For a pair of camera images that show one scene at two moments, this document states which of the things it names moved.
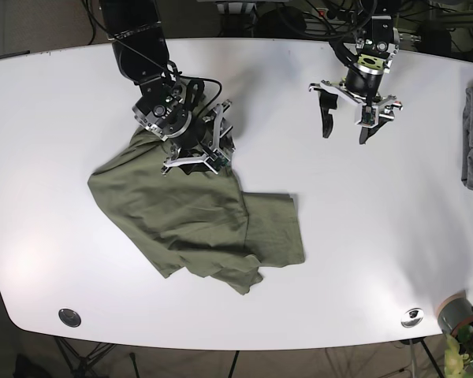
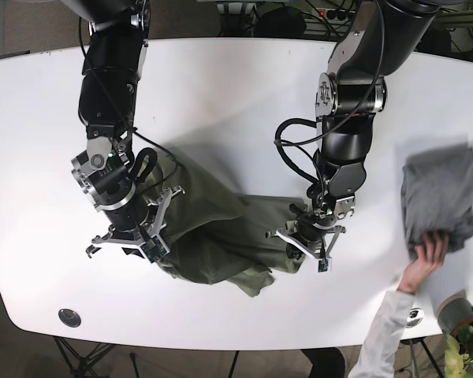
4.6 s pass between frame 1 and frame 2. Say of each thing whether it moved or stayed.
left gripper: moved
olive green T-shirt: moved
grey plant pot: stayed
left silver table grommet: stayed
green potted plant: stayed
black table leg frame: stayed
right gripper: moved
